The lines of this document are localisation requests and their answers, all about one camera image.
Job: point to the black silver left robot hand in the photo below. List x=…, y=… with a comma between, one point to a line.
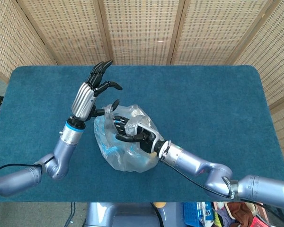
x=82, y=101

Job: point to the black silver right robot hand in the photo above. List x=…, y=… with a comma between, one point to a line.
x=148, y=142

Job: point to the transparent plastic bag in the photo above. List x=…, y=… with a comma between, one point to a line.
x=137, y=165

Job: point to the blue snack packet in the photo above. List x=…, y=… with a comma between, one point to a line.
x=101, y=128

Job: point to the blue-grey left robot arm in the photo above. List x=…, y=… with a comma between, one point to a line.
x=66, y=146

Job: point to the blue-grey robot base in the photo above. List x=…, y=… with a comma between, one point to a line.
x=127, y=217

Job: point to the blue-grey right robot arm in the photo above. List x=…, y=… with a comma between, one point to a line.
x=191, y=158

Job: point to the orange ball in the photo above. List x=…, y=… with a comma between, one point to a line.
x=159, y=204

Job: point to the blue carpet table cover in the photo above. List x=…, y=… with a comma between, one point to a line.
x=203, y=94

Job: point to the blue plastic basket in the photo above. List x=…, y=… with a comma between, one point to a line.
x=190, y=214

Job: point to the white blue printed packet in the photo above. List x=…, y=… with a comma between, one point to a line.
x=207, y=212

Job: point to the yellow-green cloth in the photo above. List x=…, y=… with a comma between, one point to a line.
x=219, y=222

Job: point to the brown cloth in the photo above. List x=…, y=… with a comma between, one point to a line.
x=239, y=212

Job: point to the red box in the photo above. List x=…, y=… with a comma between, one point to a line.
x=256, y=222

